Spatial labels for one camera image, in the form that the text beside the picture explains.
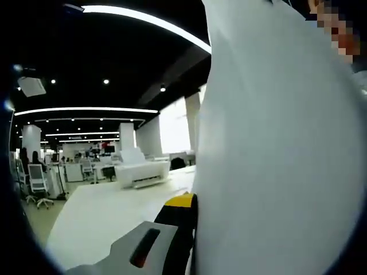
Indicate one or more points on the white mesh office chair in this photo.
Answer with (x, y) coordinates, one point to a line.
(37, 174)

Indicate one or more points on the white paper sheet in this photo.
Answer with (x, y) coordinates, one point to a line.
(272, 143)

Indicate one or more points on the black office chair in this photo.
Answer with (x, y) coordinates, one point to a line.
(108, 173)
(177, 164)

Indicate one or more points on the white printer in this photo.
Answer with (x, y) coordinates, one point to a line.
(140, 172)

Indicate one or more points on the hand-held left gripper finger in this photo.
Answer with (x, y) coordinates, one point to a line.
(120, 257)

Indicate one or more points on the ceiling air conditioner vent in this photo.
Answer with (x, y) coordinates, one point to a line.
(31, 86)

